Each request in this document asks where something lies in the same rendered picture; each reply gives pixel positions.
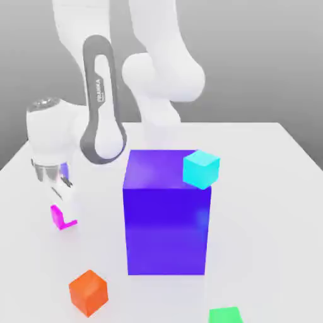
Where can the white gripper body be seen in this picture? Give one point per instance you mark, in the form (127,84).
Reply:
(66,199)

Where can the small magenta cube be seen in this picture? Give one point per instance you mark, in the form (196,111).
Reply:
(58,216)

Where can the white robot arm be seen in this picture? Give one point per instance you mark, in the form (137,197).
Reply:
(161,70)

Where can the small orange cube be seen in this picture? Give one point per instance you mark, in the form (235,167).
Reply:
(88,293)

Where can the small cyan cube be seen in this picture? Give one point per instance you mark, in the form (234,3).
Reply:
(200,169)

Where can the small green cube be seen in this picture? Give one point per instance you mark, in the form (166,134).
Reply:
(224,315)

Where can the large blue box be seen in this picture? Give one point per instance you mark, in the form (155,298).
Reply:
(165,227)

